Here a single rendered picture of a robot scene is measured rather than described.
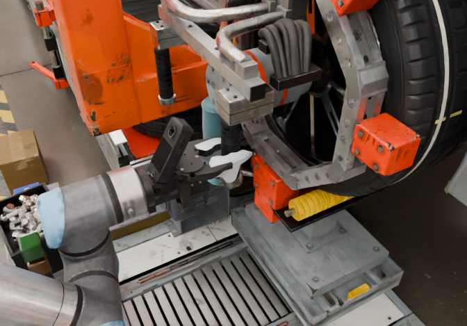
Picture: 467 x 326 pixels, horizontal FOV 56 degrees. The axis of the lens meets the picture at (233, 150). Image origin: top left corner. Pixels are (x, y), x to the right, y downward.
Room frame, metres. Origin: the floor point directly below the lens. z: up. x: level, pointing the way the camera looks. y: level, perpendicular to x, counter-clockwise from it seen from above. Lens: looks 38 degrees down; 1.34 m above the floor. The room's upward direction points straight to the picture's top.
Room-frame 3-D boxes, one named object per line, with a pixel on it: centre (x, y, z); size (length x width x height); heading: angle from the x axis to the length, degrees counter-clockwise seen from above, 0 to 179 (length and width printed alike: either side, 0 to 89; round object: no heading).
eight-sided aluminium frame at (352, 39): (0.91, -0.12, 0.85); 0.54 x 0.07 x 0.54; 29
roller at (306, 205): (0.85, -0.27, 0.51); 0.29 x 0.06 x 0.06; 119
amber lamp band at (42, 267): (0.57, 0.41, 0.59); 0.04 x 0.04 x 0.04; 29
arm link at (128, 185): (0.55, 0.18, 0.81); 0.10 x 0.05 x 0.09; 29
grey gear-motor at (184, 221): (1.16, 0.07, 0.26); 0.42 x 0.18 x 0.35; 119
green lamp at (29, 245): (0.57, 0.41, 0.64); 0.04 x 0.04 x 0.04; 29
